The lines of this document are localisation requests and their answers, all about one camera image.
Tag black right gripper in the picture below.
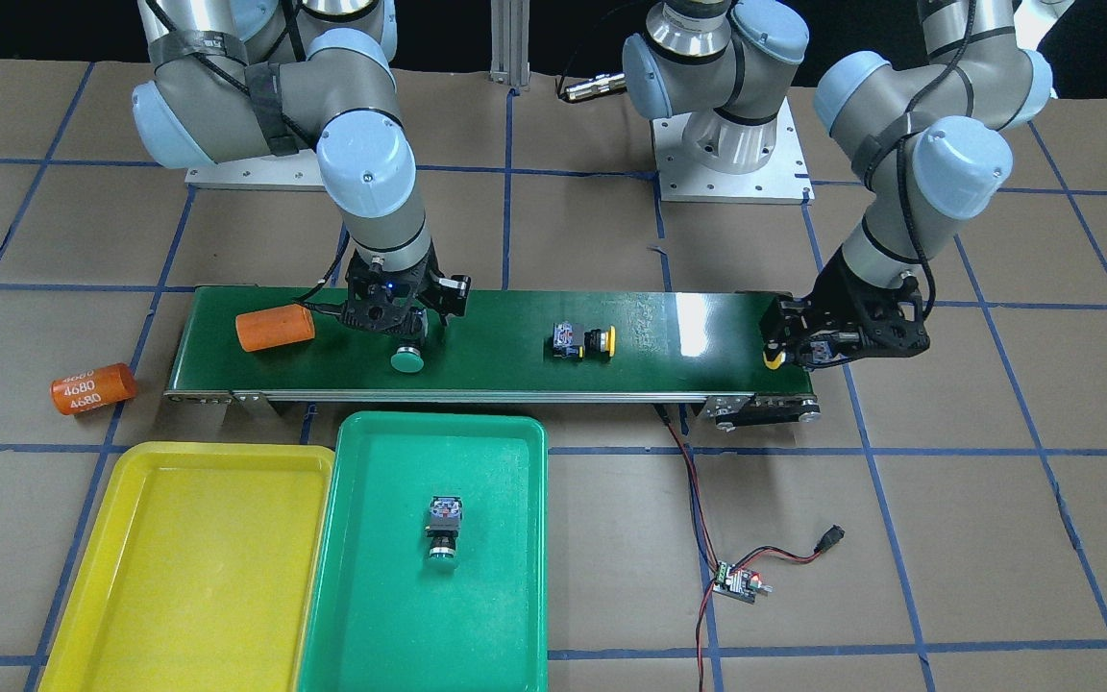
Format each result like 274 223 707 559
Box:
341 250 473 334

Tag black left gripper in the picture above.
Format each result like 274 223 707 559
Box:
761 254 930 371

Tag green push button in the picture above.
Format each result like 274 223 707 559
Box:
425 496 464 571
387 327 428 374

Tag yellow push button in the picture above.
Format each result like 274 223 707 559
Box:
763 341 800 371
551 321 618 359

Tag plain orange cylinder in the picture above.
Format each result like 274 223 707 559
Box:
234 304 315 352

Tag orange cylinder marked 4680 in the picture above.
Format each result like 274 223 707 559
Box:
50 362 137 415

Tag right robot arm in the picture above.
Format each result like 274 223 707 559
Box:
132 1 470 341

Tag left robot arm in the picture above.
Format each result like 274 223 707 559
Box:
621 1 1053 371

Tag green conveyor belt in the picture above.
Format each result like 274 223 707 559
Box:
165 285 819 430

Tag small green controller board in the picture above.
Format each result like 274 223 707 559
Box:
711 560 773 605

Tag green plastic tray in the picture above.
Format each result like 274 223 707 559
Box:
298 411 548 691

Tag yellow plastic tray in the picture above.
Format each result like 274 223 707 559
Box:
39 442 334 691

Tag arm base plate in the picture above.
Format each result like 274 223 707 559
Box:
652 101 814 205
184 149 325 193

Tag aluminium frame post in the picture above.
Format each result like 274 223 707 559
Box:
488 0 530 90

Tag red black controller wires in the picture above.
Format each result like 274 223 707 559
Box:
654 402 848 692

